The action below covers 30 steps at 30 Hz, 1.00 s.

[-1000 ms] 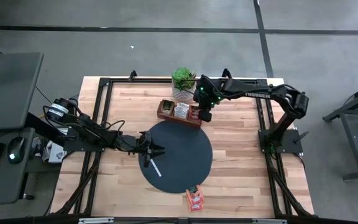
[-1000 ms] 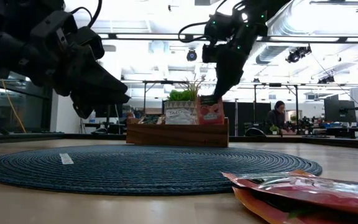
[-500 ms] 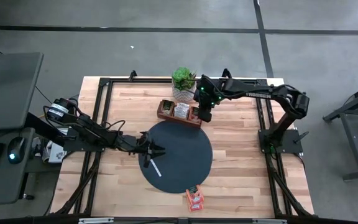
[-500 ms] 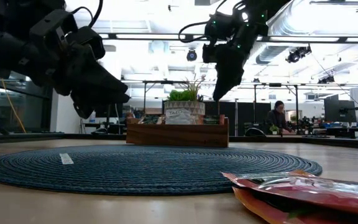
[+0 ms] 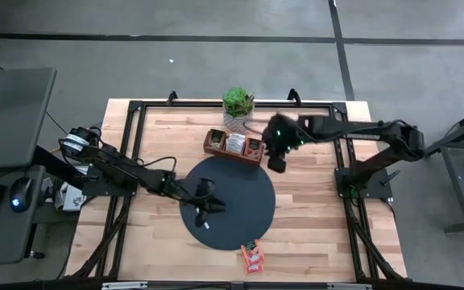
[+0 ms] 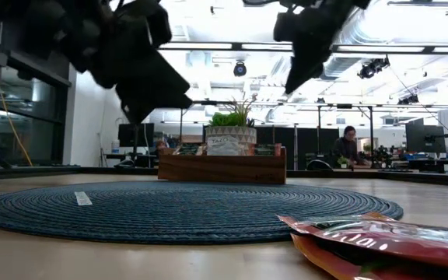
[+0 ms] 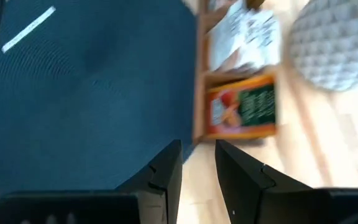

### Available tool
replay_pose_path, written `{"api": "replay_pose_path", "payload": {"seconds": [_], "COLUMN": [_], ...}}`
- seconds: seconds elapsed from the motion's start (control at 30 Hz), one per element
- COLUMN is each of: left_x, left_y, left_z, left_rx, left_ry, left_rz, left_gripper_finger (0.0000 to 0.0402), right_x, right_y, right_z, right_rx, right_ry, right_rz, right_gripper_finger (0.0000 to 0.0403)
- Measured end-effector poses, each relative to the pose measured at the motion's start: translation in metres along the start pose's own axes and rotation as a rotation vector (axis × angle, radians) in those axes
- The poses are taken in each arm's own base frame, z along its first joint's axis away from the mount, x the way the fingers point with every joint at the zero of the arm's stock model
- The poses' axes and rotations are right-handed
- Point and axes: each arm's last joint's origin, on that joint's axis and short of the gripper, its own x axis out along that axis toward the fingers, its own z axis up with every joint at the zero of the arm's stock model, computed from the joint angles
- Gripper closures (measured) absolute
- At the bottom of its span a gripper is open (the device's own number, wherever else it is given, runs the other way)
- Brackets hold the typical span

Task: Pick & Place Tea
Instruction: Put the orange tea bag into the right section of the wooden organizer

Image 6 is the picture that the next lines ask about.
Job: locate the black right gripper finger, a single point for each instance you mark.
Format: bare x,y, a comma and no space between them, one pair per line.
296,74
310,71

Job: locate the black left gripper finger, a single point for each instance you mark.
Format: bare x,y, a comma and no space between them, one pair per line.
154,85
134,114

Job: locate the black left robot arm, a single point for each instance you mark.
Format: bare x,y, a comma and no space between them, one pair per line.
25,23

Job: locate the wooden tea organizer box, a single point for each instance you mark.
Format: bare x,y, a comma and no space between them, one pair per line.
224,171

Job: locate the black computer monitor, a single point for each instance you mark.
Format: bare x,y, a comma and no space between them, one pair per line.
424,138
146,136

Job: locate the white bottle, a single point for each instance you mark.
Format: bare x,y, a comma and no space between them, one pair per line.
115,146

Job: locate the black ceiling spotlight cluster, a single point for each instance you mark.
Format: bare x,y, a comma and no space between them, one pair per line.
372,68
408,100

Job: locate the long ceiling light bar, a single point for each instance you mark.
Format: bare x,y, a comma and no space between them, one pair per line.
383,49

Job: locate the black office partition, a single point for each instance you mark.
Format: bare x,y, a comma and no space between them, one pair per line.
305,145

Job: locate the succulent in patterned white pot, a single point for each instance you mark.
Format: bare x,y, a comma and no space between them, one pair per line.
239,130

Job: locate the person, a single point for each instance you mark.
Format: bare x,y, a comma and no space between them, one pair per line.
346,149

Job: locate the background robot arms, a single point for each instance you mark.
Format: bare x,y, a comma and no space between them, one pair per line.
381,153

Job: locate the round dark blue woven placemat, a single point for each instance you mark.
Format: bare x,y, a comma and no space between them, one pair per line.
189,214

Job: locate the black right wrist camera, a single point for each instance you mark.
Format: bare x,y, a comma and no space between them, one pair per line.
285,27

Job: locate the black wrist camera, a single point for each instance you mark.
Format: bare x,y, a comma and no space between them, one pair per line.
163,27
285,27

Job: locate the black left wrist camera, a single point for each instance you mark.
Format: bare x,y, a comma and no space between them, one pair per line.
163,27

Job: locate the black ceiling camera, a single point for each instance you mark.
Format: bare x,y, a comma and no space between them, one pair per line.
240,69

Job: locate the black aluminium table frame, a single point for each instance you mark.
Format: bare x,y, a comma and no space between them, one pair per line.
92,170

